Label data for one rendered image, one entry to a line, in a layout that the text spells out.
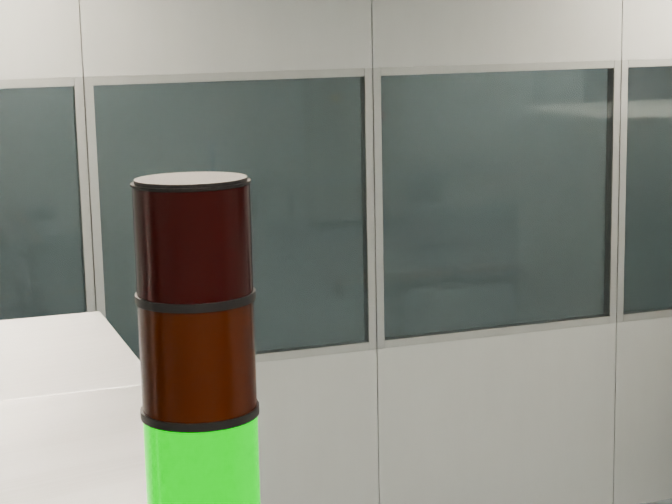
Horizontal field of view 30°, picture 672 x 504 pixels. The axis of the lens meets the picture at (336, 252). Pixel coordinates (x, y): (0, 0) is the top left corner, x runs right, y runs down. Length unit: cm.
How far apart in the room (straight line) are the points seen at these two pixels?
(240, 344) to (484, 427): 537
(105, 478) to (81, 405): 19
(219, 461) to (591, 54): 537
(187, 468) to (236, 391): 4
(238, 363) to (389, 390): 511
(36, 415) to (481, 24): 464
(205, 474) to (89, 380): 65
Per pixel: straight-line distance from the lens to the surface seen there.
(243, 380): 53
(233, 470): 53
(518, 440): 598
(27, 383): 118
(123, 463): 94
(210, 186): 50
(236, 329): 52
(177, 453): 53
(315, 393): 550
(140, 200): 51
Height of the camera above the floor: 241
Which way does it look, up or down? 10 degrees down
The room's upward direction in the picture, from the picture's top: 1 degrees counter-clockwise
